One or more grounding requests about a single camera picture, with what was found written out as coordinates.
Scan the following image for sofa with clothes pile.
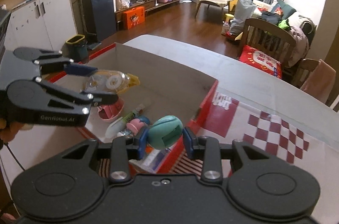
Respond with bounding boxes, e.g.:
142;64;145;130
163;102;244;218
252;0;317;68

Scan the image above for wooden dining chair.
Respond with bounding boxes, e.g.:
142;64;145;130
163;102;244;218
237;18;296;71

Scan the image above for teal egg-shaped toy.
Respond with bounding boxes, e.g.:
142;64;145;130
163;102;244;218
148;115;183;150

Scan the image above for dark green waste bin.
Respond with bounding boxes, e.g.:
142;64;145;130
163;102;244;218
65;35;88;62

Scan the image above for green tube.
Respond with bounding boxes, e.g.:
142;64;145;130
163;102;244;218
122;103;145;123

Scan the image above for red cardboard box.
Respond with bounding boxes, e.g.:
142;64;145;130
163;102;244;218
51;44;218;173

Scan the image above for yellow stool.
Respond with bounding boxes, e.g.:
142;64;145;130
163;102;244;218
224;13;234;24

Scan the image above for red printed seat cushion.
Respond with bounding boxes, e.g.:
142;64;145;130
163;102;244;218
239;45;282;79

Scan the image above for white red patterned cloth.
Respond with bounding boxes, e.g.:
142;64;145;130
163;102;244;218
169;91;339;187

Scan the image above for white cupboard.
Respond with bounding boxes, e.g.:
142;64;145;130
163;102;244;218
5;0;77;51

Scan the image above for chair with pink towel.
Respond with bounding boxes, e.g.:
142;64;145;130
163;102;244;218
291;59;336;103

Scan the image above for grey plastic bag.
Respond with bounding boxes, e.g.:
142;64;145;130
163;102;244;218
229;0;257;36

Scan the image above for clear correction tape dispenser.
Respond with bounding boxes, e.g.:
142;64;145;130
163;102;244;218
83;70;140;94

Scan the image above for pink blue toy figure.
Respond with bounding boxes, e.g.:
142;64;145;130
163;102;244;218
126;115;151;135

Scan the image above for white green marker pen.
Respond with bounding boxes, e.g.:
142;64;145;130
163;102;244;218
105;117;126;138

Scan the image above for pink heart-shaped dish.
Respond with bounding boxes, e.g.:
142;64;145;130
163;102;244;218
98;98;125;122

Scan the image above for left hand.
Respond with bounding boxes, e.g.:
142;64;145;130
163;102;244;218
0;118;33;143

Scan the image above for orange gift box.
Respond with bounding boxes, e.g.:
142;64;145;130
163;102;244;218
122;6;145;29

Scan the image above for wooden tv console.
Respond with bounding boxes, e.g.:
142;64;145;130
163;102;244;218
115;0;180;29

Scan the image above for black cabinet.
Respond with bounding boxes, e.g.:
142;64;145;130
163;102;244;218
79;0;117;50

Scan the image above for wooden coffee table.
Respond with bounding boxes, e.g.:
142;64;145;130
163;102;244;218
194;0;233;18

